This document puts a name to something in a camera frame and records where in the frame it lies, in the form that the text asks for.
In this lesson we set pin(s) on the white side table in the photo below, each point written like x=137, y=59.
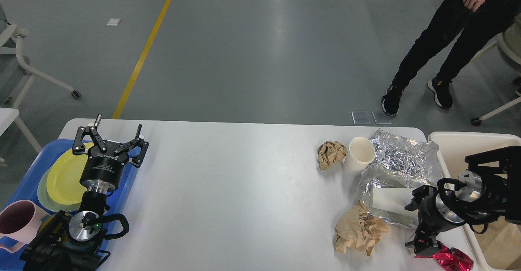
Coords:
x=8, y=116

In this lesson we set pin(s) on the small crumpled brown paper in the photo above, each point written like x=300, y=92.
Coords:
x=329, y=153

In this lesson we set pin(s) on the right clear floor plate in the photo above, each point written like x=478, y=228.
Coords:
x=381, y=118

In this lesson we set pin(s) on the pink mug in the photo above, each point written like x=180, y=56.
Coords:
x=20, y=221

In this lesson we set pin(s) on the person in dark clothes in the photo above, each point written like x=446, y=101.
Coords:
x=470, y=24

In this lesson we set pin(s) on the light green plate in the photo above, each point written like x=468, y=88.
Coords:
x=45, y=200

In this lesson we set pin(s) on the clear floor plate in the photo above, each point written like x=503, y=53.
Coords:
x=361, y=117
x=381, y=118

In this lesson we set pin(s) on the white office chair left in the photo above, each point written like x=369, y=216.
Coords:
x=12, y=43

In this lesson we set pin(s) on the blue plastic tray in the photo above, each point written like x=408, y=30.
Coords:
x=27, y=189

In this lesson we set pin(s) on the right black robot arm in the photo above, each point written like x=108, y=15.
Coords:
x=488, y=189

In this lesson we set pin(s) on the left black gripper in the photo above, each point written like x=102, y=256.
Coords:
x=103, y=169

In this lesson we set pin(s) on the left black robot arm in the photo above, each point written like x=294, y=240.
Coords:
x=73, y=242

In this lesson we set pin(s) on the white paper cup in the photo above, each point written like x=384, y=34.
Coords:
x=360, y=154
x=392, y=200

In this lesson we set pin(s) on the silver foil bag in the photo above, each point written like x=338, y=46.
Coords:
x=406, y=157
x=376, y=176

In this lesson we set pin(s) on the crushed red can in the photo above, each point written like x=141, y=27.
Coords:
x=451, y=259

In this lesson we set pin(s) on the left clear floor plate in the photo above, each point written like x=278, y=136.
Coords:
x=361, y=117

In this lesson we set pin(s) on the brown paper bag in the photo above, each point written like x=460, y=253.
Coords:
x=501, y=245

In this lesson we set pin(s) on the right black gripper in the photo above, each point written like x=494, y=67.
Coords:
x=434, y=217

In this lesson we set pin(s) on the large crumpled brown paper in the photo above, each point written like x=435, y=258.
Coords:
x=357, y=229

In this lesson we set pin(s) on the yellow plate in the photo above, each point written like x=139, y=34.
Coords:
x=63, y=180

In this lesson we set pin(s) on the beige plastic bin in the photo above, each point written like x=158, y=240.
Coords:
x=453, y=148

